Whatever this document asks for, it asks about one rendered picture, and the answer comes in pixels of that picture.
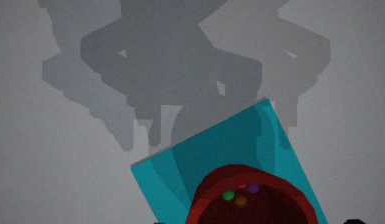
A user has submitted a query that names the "small orange marble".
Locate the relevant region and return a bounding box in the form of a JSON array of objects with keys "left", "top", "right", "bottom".
[{"left": 235, "top": 195, "right": 247, "bottom": 208}]

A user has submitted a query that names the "green marble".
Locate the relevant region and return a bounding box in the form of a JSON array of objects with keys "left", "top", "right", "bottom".
[{"left": 222, "top": 189, "right": 234, "bottom": 200}]

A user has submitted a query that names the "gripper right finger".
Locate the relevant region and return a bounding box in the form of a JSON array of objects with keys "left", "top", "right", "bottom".
[{"left": 343, "top": 219, "right": 366, "bottom": 224}]

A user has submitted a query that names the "purple marble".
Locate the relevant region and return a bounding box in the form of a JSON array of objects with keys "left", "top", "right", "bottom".
[{"left": 247, "top": 184, "right": 259, "bottom": 193}]

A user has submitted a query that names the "dark red cup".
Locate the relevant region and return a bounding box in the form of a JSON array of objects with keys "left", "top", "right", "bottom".
[{"left": 185, "top": 164, "right": 319, "bottom": 224}]

